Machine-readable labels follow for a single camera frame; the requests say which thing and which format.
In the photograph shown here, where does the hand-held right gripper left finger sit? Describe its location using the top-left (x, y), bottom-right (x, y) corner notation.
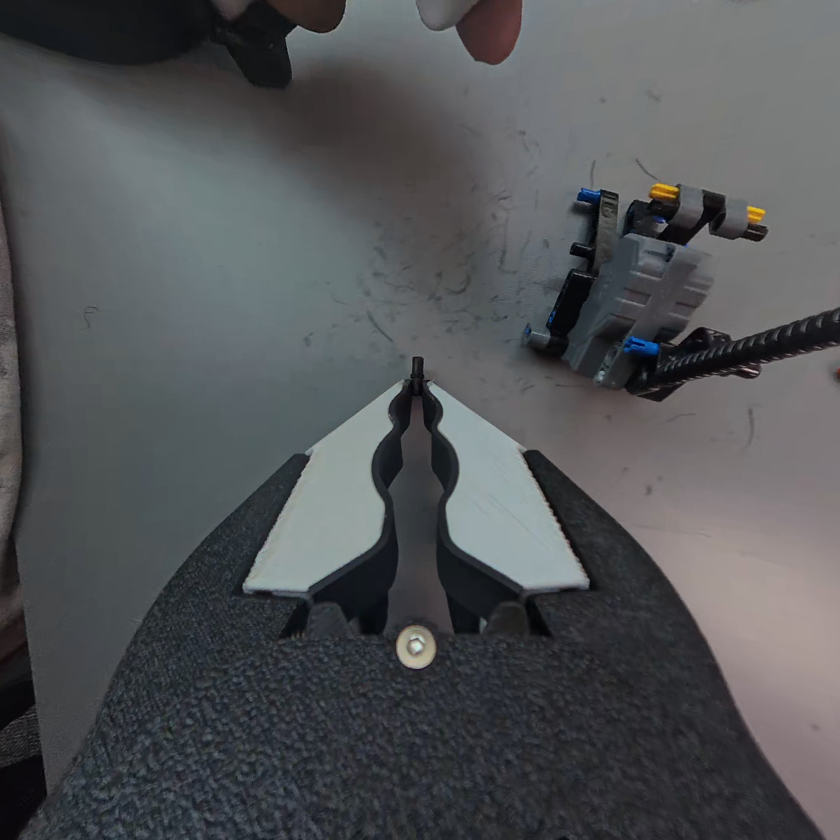
top-left (243, 379), bottom-right (415, 635)

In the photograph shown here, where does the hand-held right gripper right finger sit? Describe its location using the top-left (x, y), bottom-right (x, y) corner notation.
top-left (420, 381), bottom-right (590, 635)

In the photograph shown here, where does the grey black toy brick assembly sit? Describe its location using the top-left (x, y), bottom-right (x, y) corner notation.
top-left (521, 184), bottom-right (769, 401)

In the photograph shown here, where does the grey desk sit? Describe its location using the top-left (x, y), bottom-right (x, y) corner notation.
top-left (0, 0), bottom-right (840, 840)

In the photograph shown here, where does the person's left hand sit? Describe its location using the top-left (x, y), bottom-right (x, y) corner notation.
top-left (295, 0), bottom-right (523, 66)

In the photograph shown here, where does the black ribbed toy hose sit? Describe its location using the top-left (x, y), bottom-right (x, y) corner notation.
top-left (646, 306), bottom-right (840, 395)

